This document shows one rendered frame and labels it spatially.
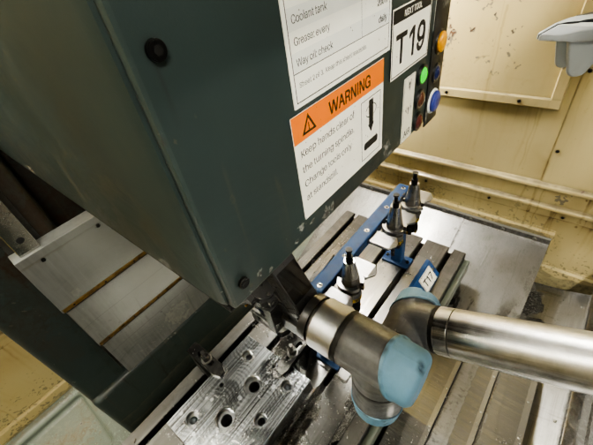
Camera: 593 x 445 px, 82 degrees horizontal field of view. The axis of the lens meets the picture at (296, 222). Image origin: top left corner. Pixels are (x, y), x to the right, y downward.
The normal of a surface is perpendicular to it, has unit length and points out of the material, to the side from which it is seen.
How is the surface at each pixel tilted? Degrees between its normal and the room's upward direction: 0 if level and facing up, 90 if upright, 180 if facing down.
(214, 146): 90
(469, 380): 8
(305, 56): 90
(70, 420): 0
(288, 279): 59
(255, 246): 90
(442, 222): 24
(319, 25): 90
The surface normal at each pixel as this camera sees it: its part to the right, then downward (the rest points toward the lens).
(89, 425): -0.14, -0.75
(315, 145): 0.77, 0.33
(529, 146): -0.62, 0.58
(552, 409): -0.36, -0.81
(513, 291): -0.38, -0.45
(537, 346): -0.61, -0.47
